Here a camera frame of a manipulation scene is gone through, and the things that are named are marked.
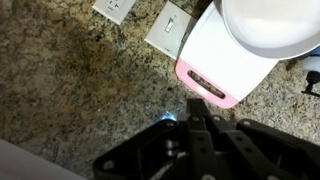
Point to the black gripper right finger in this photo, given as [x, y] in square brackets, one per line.
[253, 156]

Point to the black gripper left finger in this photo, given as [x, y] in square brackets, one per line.
[196, 150]

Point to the white switch toggle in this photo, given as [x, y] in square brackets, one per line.
[169, 26]

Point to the upper kitchen cabinet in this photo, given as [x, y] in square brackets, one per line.
[23, 166]

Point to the white double switch wall plate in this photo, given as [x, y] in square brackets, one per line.
[160, 36]

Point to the white wall outlet plate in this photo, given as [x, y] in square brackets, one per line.
[115, 10]

